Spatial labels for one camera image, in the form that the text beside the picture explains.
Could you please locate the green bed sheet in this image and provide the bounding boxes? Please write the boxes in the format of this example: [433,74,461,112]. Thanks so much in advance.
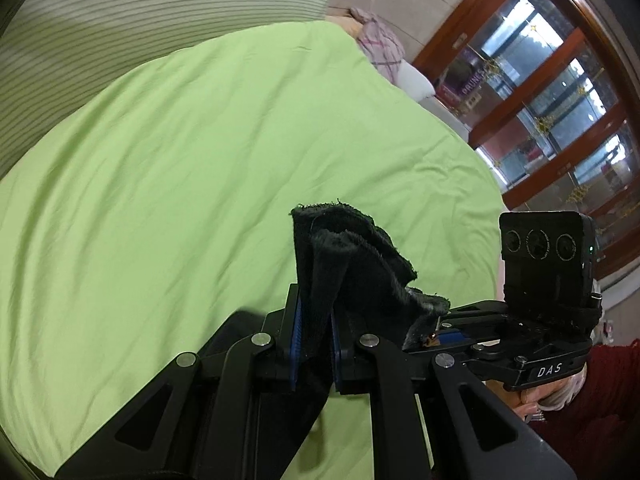
[1,21,503,474]

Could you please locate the striped white headboard cushion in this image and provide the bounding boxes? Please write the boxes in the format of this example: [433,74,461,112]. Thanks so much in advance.
[1,0,329,172]

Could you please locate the person's right hand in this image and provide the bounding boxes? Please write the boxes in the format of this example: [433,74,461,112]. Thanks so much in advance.
[485,366,587,420]

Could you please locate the black fleece pants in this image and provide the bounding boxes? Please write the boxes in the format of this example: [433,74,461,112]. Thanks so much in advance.
[199,199,452,480]

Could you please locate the red wooden glass cabinet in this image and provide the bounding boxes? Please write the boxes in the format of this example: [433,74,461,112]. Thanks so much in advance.
[414,0,639,278]

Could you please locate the plaid pink cloth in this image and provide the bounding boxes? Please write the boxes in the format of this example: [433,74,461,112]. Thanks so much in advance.
[349,8,405,84]

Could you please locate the red sweater sleeve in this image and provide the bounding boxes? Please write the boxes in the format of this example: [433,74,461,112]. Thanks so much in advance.
[530,340,639,479]

